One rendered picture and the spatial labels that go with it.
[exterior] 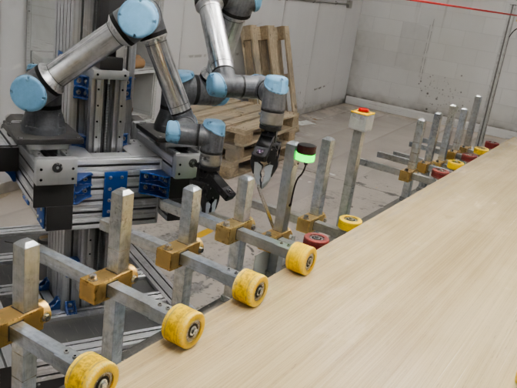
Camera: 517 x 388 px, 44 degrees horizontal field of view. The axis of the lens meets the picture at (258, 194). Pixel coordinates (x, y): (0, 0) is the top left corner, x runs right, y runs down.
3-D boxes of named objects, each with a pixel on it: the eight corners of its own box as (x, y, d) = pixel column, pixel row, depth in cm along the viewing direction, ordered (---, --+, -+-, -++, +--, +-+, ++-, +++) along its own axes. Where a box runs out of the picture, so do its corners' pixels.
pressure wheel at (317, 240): (294, 269, 200) (299, 235, 196) (306, 261, 207) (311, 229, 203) (316, 277, 196) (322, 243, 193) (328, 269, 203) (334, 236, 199)
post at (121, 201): (99, 375, 154) (111, 188, 139) (110, 369, 157) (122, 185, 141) (109, 381, 152) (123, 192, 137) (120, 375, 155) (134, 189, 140)
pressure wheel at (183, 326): (171, 299, 130) (190, 306, 137) (155, 336, 129) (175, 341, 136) (194, 310, 127) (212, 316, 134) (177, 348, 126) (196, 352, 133)
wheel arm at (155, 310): (21, 255, 155) (21, 241, 153) (33, 251, 158) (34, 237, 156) (178, 334, 130) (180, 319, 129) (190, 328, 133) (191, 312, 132)
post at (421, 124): (397, 211, 318) (418, 118, 303) (399, 209, 321) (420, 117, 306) (404, 213, 317) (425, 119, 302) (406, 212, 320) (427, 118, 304)
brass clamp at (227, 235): (212, 239, 182) (214, 222, 180) (239, 228, 193) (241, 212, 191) (229, 245, 179) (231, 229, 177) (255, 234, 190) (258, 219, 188)
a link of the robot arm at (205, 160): (226, 153, 215) (212, 157, 209) (225, 166, 217) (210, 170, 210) (209, 148, 219) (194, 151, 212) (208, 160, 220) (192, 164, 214)
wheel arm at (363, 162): (356, 165, 321) (358, 157, 320) (359, 164, 324) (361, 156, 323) (439, 189, 300) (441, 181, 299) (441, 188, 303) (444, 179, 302)
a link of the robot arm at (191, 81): (156, 101, 248) (158, 65, 244) (188, 102, 254) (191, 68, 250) (165, 108, 238) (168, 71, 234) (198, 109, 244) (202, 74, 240)
